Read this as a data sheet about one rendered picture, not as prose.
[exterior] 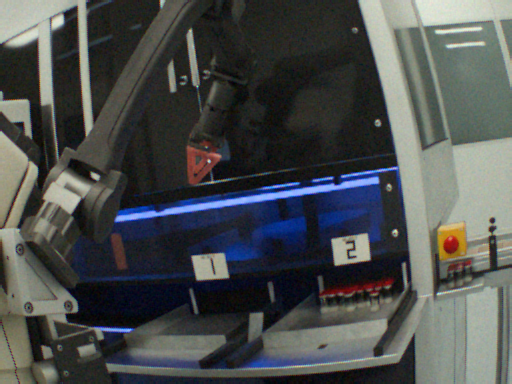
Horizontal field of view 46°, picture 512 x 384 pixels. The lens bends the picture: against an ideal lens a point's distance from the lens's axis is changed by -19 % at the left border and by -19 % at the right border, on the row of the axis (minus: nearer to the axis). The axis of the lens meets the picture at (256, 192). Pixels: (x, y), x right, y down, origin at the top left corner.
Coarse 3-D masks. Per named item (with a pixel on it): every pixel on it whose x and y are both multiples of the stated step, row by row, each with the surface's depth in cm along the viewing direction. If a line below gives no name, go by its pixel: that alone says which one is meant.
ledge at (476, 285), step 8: (472, 280) 149; (480, 280) 146; (440, 288) 151; (448, 288) 148; (456, 288) 146; (464, 288) 144; (472, 288) 143; (480, 288) 142; (440, 296) 146; (448, 296) 146; (456, 296) 145
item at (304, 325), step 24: (408, 288) 149; (288, 312) 150; (312, 312) 159; (336, 312) 154; (360, 312) 149; (384, 312) 143; (264, 336) 135; (288, 336) 133; (312, 336) 131; (336, 336) 129; (360, 336) 128
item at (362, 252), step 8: (336, 240) 155; (344, 240) 154; (360, 240) 153; (336, 248) 155; (344, 248) 154; (360, 248) 153; (368, 248) 152; (336, 256) 155; (344, 256) 154; (360, 256) 153; (368, 256) 152; (336, 264) 155
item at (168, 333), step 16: (272, 304) 164; (160, 320) 164; (176, 320) 172; (192, 320) 172; (208, 320) 169; (224, 320) 167; (240, 320) 164; (128, 336) 148; (144, 336) 146; (160, 336) 144; (176, 336) 143; (192, 336) 141; (208, 336) 140; (224, 336) 138
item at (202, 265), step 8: (192, 256) 168; (200, 256) 167; (208, 256) 166; (216, 256) 166; (224, 256) 165; (200, 264) 167; (208, 264) 167; (216, 264) 166; (224, 264) 165; (200, 272) 168; (208, 272) 167; (216, 272) 166; (224, 272) 165
